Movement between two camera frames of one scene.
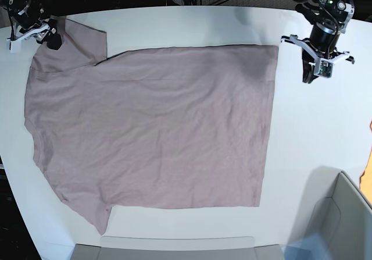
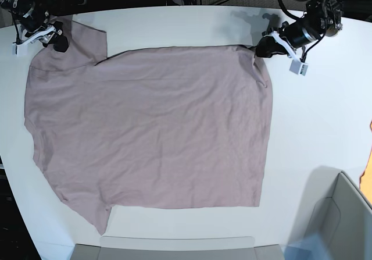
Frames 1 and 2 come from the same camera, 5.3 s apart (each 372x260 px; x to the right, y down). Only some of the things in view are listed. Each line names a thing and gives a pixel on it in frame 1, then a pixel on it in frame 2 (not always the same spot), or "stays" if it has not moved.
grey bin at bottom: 176,248 stays
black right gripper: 323,39 -> 298,34
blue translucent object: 311,248 stays
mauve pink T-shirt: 182,127 stays
